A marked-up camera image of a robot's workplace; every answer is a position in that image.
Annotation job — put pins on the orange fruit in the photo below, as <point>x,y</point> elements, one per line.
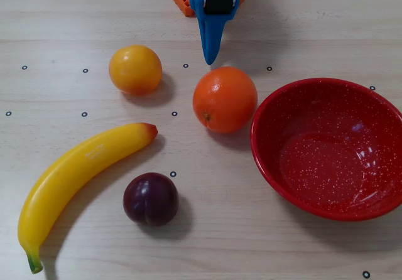
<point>224,99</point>

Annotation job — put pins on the yellow plastic banana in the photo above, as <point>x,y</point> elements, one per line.
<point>63,173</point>

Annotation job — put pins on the yellow round fruit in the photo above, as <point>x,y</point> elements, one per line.
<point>135,69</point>

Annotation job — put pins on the red speckled bowl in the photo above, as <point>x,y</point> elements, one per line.
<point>323,167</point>

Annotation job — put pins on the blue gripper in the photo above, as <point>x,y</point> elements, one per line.
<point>218,1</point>

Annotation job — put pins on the orange robot base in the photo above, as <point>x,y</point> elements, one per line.
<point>180,2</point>

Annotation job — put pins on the dark purple plum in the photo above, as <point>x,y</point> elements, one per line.
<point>150,198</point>

